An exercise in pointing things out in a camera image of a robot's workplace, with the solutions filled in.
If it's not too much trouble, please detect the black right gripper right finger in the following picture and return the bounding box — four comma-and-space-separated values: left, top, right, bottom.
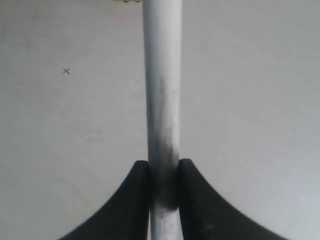
177, 158, 282, 240

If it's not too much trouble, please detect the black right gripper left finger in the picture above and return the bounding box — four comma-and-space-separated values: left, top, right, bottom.
61, 160, 151, 240

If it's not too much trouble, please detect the wooden drumstick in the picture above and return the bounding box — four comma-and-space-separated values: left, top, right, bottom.
142, 0, 182, 240

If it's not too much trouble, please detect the small red drum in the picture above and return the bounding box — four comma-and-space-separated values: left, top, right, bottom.
115, 0, 141, 3

